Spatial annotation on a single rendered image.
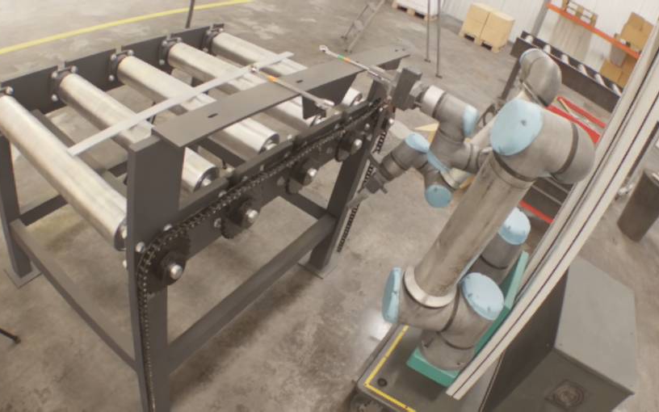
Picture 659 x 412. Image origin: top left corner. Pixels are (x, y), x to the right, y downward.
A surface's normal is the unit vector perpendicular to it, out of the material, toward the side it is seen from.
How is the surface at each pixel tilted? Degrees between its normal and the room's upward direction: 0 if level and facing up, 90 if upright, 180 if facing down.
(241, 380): 0
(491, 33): 90
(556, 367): 90
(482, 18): 90
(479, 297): 5
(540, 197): 90
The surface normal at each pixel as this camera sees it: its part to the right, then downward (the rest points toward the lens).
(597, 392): -0.47, 0.40
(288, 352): 0.29, -0.78
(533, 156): -0.16, 0.74
